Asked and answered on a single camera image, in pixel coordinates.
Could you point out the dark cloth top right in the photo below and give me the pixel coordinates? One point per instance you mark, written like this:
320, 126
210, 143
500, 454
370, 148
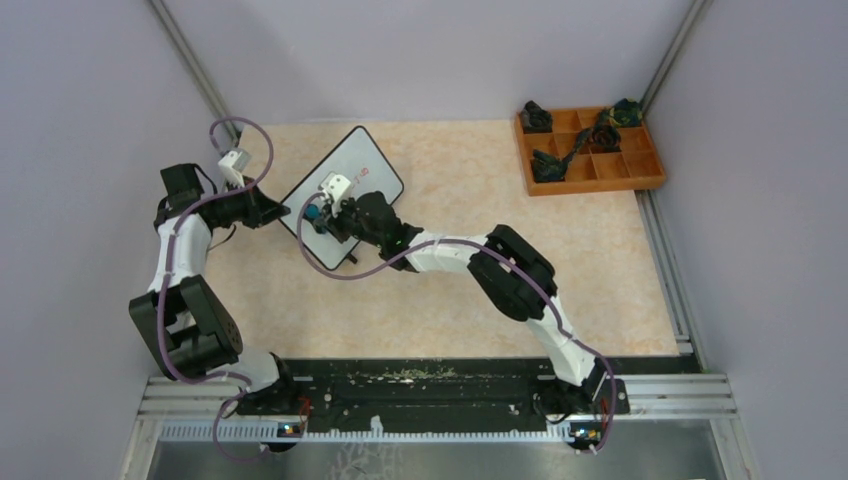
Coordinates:
626, 113

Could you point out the white cable duct strip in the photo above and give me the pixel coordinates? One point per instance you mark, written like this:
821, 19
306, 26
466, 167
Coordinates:
273, 431

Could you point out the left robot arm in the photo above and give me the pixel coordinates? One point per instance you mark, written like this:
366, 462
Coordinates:
186, 327

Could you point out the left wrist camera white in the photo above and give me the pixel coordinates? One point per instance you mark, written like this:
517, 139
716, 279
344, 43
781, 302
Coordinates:
232, 166

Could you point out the orange compartment tray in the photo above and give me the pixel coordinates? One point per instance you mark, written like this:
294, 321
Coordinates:
633, 164

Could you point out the dark crumpled cloth top left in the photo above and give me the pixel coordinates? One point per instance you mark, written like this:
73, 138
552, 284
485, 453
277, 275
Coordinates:
534, 119

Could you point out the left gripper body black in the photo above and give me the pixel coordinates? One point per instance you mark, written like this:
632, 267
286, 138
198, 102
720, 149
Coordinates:
239, 207

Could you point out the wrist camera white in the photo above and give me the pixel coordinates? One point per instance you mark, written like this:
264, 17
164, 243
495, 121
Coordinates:
232, 166
334, 189

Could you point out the aluminium frame post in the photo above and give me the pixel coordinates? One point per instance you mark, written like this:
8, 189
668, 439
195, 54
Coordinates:
189, 59
694, 15

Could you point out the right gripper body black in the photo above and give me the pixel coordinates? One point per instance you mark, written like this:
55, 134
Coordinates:
348, 223

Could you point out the aluminium frame post left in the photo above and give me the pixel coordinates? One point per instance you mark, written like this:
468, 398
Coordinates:
189, 59

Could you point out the aluminium frame post right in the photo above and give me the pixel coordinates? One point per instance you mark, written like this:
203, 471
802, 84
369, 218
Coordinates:
694, 15

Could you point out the dark cloth strip lower left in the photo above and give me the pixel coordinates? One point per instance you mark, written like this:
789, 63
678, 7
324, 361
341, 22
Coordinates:
548, 168

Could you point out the blue black whiteboard eraser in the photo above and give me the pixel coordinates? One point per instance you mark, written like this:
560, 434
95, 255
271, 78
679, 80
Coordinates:
314, 217

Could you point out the white whiteboard black frame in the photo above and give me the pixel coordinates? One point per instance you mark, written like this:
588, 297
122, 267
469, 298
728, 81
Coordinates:
355, 166

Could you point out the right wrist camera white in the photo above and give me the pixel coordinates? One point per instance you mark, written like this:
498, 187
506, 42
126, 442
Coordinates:
334, 189

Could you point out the dark rolled cloth centre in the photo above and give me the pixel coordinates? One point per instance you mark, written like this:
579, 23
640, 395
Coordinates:
605, 138

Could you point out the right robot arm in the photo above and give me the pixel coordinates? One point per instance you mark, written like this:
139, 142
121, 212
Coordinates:
515, 277

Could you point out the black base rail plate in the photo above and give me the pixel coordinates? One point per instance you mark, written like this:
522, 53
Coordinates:
451, 396

